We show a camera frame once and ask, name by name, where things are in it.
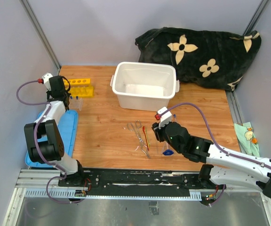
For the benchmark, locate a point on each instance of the yellow test tube rack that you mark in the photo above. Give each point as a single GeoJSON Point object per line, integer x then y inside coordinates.
{"type": "Point", "coordinates": [79, 87]}

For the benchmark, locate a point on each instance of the graduated cylinder blue base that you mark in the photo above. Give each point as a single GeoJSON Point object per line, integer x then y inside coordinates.
{"type": "Point", "coordinates": [166, 151]}

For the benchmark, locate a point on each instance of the blue plastic tray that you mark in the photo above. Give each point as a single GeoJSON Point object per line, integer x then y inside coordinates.
{"type": "Point", "coordinates": [68, 129]}

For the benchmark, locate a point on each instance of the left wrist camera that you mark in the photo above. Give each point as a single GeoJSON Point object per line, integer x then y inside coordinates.
{"type": "Point", "coordinates": [45, 80]}

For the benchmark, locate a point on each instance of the clear acrylic tube rack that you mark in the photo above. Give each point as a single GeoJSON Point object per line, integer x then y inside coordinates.
{"type": "Point", "coordinates": [76, 103]}

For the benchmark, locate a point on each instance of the metal crucible tongs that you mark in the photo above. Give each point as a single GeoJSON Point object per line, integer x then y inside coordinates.
{"type": "Point", "coordinates": [135, 127]}

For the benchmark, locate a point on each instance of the green printed cloth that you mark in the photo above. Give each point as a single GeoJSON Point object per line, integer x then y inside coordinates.
{"type": "Point", "coordinates": [247, 139]}

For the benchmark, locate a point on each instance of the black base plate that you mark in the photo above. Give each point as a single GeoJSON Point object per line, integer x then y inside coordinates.
{"type": "Point", "coordinates": [133, 183]}

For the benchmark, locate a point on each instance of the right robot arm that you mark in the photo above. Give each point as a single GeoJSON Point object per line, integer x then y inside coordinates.
{"type": "Point", "coordinates": [221, 166]}

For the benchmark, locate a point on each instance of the white plastic bin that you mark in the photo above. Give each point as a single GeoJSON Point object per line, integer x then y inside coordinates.
{"type": "Point", "coordinates": [144, 86]}

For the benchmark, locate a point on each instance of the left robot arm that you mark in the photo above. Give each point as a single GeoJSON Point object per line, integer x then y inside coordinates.
{"type": "Point", "coordinates": [43, 139]}

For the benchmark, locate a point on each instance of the black floral blanket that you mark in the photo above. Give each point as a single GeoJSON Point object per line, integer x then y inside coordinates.
{"type": "Point", "coordinates": [210, 59]}

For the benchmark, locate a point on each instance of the red yellow green spatula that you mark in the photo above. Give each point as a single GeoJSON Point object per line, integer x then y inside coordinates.
{"type": "Point", "coordinates": [146, 137]}

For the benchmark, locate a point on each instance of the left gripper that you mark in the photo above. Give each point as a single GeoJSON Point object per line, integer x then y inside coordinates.
{"type": "Point", "coordinates": [49, 92]}

